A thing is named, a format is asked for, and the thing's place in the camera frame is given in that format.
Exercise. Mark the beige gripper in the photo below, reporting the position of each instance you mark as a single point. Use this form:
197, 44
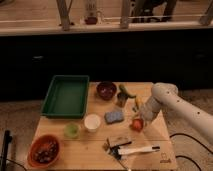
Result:
144, 121

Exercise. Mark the red apple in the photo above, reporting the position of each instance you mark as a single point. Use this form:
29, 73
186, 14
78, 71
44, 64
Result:
137, 125

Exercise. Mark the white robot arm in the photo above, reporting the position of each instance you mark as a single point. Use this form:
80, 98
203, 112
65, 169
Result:
166, 94

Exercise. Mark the dark metal cup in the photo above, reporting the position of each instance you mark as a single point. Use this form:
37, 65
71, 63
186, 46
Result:
121, 99

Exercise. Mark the white paper cup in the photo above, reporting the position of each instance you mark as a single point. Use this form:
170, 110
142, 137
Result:
92, 122

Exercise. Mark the small green cup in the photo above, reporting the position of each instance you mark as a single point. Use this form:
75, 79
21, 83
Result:
71, 130

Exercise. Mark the yellow banana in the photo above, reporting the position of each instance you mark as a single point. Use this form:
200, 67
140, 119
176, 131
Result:
138, 102

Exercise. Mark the blue sponge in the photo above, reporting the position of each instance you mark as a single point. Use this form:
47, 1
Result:
113, 117

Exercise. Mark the small wooden table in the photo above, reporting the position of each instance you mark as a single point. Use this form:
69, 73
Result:
86, 151

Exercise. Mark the small wooden block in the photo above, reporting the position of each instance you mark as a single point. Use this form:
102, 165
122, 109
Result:
119, 140

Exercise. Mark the green cucumber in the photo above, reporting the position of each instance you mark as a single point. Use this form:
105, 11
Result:
125, 91

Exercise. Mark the dark red bowl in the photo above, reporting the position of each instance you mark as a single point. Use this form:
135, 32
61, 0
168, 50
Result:
106, 90

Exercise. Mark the green plastic tray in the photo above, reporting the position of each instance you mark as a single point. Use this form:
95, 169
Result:
66, 97

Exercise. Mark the orange bowl with contents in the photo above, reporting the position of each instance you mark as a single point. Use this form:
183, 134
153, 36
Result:
44, 151

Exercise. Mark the black stand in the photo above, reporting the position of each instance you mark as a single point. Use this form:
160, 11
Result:
3, 156

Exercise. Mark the white handled brush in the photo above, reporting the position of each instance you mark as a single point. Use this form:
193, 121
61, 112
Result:
146, 149

